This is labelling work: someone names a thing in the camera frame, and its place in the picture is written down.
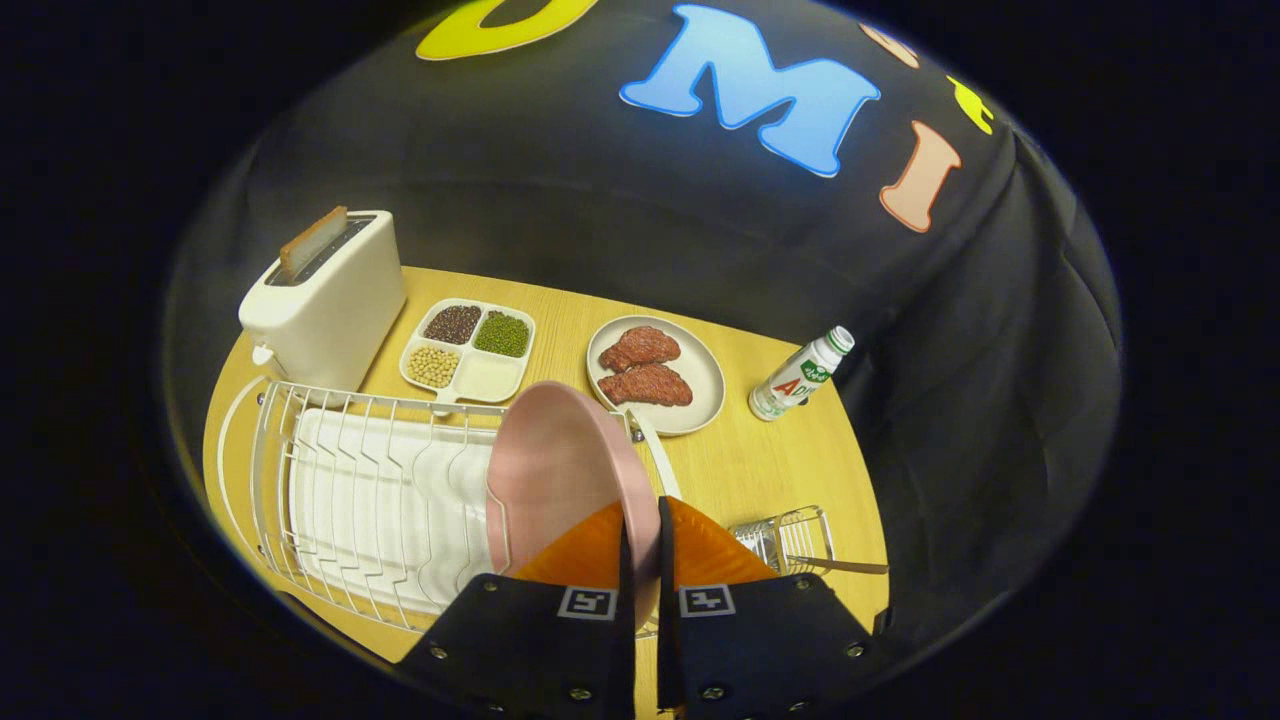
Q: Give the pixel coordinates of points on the toast slice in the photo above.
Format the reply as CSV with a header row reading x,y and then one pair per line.
x,y
312,242

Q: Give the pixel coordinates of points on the green bean pile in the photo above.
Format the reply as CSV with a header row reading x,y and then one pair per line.
x,y
502,335

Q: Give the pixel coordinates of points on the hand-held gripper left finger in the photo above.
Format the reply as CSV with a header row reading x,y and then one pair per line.
x,y
627,640

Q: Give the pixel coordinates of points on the yellow soybean pile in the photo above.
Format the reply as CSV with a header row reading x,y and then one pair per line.
x,y
433,367

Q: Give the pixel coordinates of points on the dark red bean pile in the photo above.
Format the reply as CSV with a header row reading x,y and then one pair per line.
x,y
452,324

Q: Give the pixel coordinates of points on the white green drink bottle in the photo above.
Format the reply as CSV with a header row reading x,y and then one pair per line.
x,y
795,380

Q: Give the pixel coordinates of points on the red meat piece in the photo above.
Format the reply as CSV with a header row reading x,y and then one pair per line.
x,y
650,386
640,348

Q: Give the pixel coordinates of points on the pink plate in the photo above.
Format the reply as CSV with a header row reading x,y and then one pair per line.
x,y
560,470

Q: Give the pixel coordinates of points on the black backdrop cloth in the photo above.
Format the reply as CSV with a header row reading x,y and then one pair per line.
x,y
600,200

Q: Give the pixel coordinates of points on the white divided tray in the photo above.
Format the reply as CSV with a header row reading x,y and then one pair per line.
x,y
469,347

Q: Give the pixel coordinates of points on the beige plate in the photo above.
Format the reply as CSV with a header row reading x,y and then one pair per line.
x,y
705,375

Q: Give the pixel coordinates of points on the white toaster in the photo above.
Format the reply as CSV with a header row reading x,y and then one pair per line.
x,y
330,320

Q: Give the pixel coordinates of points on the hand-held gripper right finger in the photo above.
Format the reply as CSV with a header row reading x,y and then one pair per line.
x,y
666,640

